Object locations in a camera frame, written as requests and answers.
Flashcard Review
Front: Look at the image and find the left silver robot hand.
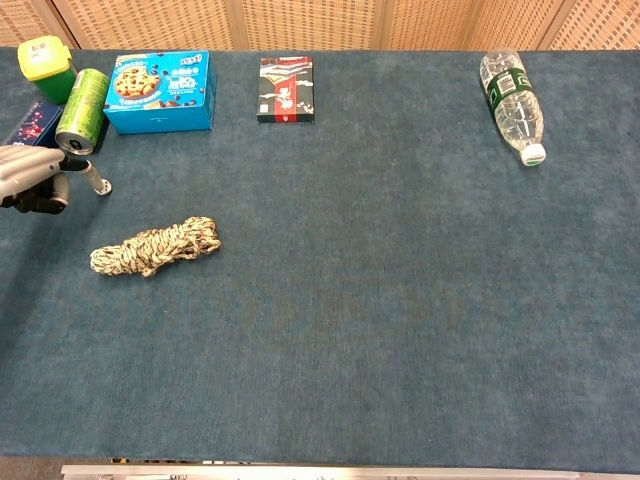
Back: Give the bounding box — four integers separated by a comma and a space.
0, 144, 112, 215

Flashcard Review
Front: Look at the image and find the dark blue carton box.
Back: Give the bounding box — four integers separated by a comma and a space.
2, 101, 65, 149

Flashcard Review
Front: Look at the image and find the green drink can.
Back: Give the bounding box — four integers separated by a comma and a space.
54, 68, 111, 156

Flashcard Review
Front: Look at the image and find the yellow-lidded green container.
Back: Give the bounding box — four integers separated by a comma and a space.
17, 36, 78, 106

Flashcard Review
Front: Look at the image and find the blue cookie box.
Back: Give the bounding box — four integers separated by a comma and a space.
103, 50, 218, 136

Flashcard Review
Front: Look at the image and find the black and red box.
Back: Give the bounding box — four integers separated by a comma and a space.
256, 55, 317, 125

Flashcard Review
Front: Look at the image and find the woven rattan folding screen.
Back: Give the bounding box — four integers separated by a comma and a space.
0, 0, 640, 52

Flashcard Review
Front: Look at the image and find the teal felt table cloth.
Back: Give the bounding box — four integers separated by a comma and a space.
0, 46, 640, 474

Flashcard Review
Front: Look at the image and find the clear plastic water bottle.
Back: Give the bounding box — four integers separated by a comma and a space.
479, 50, 547, 167

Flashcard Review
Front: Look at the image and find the beige braided rope bundle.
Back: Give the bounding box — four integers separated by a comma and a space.
89, 215, 222, 278

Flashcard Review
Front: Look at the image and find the aluminium table edge rail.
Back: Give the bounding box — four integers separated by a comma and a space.
60, 463, 582, 480

